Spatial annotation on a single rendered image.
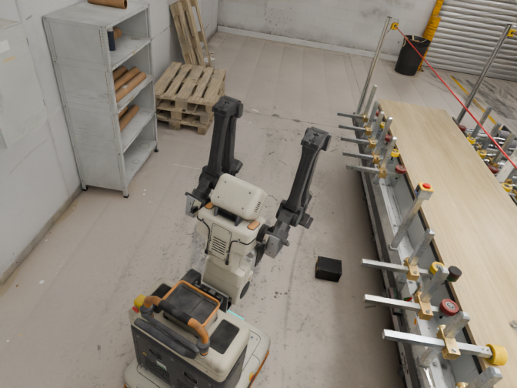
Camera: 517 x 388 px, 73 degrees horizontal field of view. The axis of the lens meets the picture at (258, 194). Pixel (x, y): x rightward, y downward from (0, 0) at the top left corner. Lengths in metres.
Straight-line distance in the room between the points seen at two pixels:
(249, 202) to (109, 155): 2.09
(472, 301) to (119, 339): 2.12
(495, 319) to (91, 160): 3.16
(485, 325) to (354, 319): 1.09
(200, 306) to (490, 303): 1.47
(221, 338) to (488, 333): 1.26
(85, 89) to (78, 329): 1.77
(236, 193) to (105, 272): 1.73
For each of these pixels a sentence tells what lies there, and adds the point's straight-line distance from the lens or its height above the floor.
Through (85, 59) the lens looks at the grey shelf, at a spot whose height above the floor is 1.29.
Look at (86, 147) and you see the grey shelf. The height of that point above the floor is 0.51.
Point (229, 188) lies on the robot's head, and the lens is 1.51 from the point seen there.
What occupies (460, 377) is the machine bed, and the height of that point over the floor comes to 0.66.
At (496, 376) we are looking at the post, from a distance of 1.59.
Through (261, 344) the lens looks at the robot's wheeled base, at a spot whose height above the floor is 0.28.
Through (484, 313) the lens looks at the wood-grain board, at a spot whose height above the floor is 0.90.
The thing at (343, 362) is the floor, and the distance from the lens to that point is 2.70.
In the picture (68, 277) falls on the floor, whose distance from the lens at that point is 3.04.
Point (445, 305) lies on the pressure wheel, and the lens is 2.04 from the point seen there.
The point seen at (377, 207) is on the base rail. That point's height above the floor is 0.70.
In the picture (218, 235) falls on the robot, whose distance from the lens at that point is 1.56.
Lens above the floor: 2.29
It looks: 38 degrees down
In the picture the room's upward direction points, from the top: 9 degrees clockwise
